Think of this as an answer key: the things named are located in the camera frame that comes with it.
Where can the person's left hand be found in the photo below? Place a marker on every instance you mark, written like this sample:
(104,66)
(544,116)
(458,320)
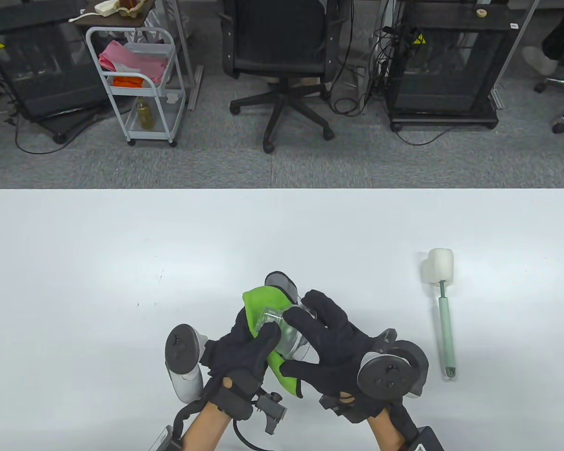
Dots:
(237,361)

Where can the person's right hand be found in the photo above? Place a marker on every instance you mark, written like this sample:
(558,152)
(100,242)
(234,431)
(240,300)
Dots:
(333,357)

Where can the clear domed shaker lid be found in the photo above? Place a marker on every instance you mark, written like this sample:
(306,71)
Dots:
(289,336)

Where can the green microfiber cloth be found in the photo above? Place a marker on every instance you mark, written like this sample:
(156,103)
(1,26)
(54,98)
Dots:
(258,300)

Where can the white sponge cup brush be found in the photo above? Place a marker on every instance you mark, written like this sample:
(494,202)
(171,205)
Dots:
(439,265)

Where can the person's right forearm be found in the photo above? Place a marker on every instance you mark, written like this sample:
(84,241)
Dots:
(385,430)

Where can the person's left forearm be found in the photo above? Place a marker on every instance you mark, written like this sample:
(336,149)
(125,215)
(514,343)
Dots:
(207,427)

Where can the grey right hand controller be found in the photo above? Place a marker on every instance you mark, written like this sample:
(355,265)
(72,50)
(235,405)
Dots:
(385,376)

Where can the grey hand controller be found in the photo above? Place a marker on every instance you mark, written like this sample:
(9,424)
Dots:
(385,376)
(183,350)

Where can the grey left hand controller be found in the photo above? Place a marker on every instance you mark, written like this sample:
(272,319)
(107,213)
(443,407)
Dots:
(183,350)

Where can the black left wrist sensor box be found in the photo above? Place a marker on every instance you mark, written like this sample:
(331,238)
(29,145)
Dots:
(162,441)

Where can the black wrist sensor box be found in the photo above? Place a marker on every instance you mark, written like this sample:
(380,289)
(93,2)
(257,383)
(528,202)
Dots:
(162,441)
(425,441)

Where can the black right wrist sensor box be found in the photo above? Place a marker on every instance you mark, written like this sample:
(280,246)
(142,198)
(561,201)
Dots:
(425,441)

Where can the white rolling cart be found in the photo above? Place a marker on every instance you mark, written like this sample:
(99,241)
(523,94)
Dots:
(162,122)

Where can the bottle with yellow liquid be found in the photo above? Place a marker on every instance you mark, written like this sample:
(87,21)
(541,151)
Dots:
(144,117)

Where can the orange folded item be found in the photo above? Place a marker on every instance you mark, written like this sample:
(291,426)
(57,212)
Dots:
(129,81)

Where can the black mesh equipment cabinet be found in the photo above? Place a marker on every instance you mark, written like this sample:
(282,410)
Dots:
(446,61)
(42,70)

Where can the pink folded cloth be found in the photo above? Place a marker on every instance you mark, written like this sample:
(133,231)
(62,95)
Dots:
(131,61)

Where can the brown side table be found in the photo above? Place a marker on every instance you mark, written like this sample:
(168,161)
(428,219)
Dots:
(122,21)

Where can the white power strip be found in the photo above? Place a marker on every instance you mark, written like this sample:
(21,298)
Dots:
(105,7)

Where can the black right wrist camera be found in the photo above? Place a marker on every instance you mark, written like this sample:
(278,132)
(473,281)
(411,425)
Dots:
(331,403)

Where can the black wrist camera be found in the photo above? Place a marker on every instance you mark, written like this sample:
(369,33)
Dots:
(331,403)
(272,411)

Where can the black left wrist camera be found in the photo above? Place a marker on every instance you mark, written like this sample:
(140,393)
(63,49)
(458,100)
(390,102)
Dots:
(272,411)

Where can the aluminium frame post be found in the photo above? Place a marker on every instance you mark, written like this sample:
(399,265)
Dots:
(196,89)
(513,47)

